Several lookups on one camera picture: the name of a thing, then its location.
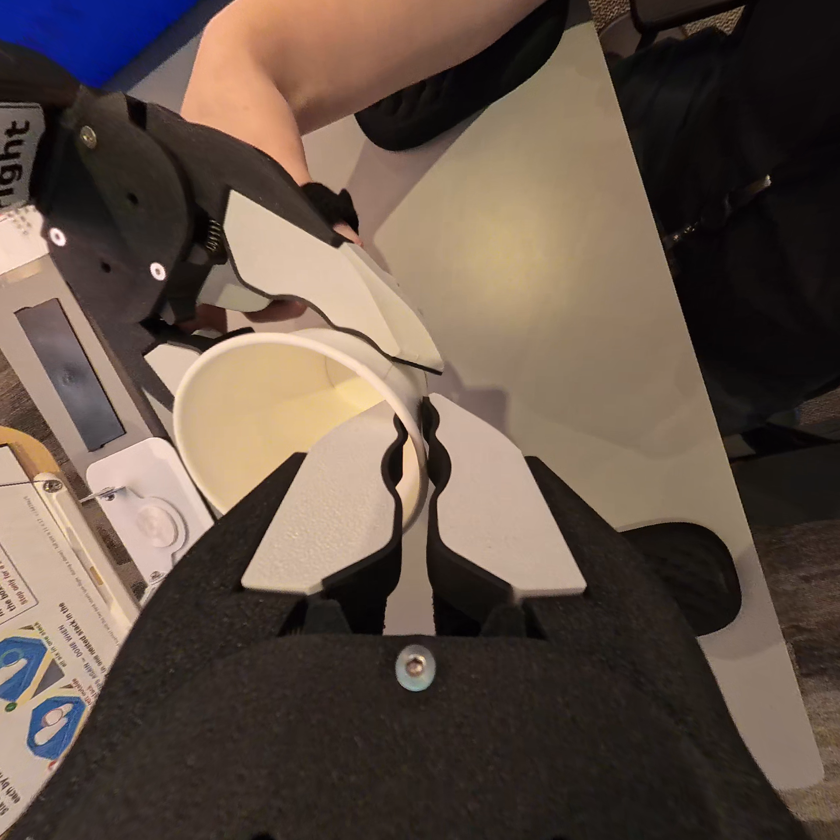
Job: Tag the person's right hand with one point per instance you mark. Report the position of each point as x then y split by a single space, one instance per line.
275 144

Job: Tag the white paper cup green stripe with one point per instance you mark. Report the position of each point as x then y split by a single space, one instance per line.
262 407

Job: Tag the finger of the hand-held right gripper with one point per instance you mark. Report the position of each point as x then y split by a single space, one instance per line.
167 367
308 262

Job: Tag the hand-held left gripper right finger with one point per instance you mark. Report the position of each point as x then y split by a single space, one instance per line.
505 518

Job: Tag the black desk strip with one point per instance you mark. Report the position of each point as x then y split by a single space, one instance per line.
65 374

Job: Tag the person's black clothed torso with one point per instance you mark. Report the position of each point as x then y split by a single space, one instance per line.
754 262

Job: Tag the printed instruction sheet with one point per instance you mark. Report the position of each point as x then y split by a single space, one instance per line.
39 590

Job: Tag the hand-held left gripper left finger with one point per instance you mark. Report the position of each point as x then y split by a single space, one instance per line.
321 518

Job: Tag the blue plastic bin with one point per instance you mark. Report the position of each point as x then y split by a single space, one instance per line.
98 39

